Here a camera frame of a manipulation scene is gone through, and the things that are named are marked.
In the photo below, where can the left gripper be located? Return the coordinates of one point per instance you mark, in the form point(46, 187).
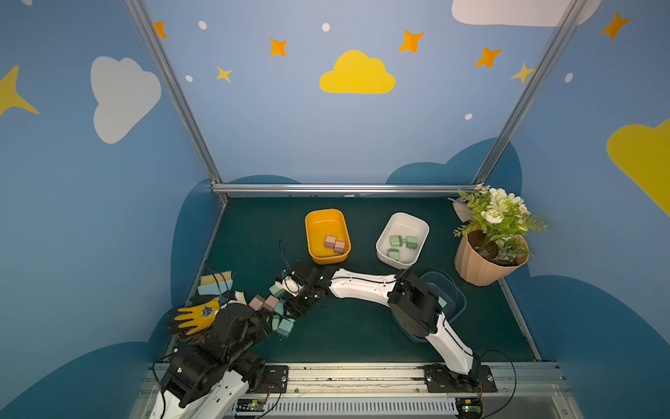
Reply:
point(262, 322)

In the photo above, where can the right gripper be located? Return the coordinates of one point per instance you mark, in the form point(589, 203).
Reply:
point(302, 292)

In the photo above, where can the pink plug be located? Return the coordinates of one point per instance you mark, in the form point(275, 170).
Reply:
point(257, 303)
point(271, 303)
point(330, 242)
point(340, 247)

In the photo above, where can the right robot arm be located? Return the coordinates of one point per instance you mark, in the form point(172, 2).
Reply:
point(412, 302)

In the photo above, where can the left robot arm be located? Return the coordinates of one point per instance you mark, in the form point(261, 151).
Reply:
point(207, 378)

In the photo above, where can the yellow storage box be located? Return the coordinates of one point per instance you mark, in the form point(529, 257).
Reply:
point(319, 224)

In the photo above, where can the white storage box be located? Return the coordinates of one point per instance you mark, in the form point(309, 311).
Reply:
point(402, 224)

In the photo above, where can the clear blue storage box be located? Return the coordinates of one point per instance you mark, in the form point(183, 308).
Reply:
point(450, 298)

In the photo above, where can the green plug middle pile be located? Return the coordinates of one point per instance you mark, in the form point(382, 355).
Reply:
point(277, 291)

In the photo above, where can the yellow work glove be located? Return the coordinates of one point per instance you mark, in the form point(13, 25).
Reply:
point(189, 322)

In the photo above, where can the blue plug bottom middle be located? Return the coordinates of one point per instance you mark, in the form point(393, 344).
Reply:
point(285, 328)

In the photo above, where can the potted artificial plant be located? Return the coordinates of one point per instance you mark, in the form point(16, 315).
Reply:
point(493, 243)

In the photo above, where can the brush with blue handle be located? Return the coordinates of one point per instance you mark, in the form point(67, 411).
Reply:
point(217, 283)

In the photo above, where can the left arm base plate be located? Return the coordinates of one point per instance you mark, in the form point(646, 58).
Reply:
point(271, 378)

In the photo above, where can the aluminium frame rail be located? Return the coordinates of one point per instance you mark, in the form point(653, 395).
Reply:
point(347, 189)

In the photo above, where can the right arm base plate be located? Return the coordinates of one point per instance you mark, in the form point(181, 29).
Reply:
point(439, 379)

